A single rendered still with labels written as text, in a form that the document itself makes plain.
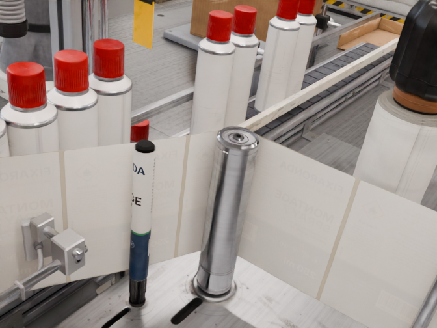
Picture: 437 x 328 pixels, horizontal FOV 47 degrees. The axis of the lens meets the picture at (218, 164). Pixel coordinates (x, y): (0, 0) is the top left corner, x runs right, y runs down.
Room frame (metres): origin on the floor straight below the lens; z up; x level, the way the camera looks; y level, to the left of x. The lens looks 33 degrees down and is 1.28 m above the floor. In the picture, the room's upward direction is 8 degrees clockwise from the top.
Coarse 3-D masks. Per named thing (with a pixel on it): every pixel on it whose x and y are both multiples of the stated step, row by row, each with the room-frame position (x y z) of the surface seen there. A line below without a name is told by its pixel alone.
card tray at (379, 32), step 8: (368, 24) 1.54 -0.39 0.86; (376, 24) 1.60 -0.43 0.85; (384, 24) 1.62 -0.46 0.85; (392, 24) 1.60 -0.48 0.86; (400, 24) 1.59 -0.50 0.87; (352, 32) 1.45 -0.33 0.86; (360, 32) 1.50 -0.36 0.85; (368, 32) 1.56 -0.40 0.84; (376, 32) 1.58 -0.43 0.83; (384, 32) 1.60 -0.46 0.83; (392, 32) 1.60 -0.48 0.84; (400, 32) 1.59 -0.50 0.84; (344, 40) 1.41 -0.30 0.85; (352, 40) 1.46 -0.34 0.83; (360, 40) 1.47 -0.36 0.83; (368, 40) 1.48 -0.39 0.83; (376, 40) 1.49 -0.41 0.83; (384, 40) 1.51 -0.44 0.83; (344, 48) 1.38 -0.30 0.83
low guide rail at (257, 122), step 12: (384, 48) 1.17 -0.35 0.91; (360, 60) 1.06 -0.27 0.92; (372, 60) 1.12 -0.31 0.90; (336, 72) 0.97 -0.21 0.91; (348, 72) 1.00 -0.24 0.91; (312, 84) 0.89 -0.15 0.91; (324, 84) 0.91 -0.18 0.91; (300, 96) 0.83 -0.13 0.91; (312, 96) 0.87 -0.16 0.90; (276, 108) 0.76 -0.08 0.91; (288, 108) 0.80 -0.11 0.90; (252, 120) 0.71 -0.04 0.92; (264, 120) 0.73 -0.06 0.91
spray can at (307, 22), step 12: (300, 0) 0.86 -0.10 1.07; (312, 0) 0.86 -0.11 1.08; (300, 12) 0.85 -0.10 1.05; (312, 12) 0.86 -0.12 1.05; (300, 24) 0.84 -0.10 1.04; (312, 24) 0.85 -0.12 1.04; (300, 36) 0.84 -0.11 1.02; (312, 36) 0.86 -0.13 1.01; (300, 48) 0.84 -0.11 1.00; (300, 60) 0.85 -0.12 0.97; (300, 72) 0.85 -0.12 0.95; (288, 84) 0.84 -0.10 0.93; (300, 84) 0.86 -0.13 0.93; (288, 96) 0.84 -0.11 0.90
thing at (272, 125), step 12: (360, 48) 1.25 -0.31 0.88; (372, 48) 1.27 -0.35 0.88; (336, 60) 1.14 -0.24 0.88; (348, 60) 1.15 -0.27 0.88; (384, 60) 1.20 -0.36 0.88; (312, 72) 1.04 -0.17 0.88; (324, 72) 1.05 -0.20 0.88; (360, 72) 1.08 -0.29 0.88; (336, 84) 0.99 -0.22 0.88; (324, 96) 0.93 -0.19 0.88; (252, 108) 0.82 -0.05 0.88; (300, 108) 0.85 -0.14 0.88; (276, 120) 0.79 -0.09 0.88; (264, 132) 0.74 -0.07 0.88
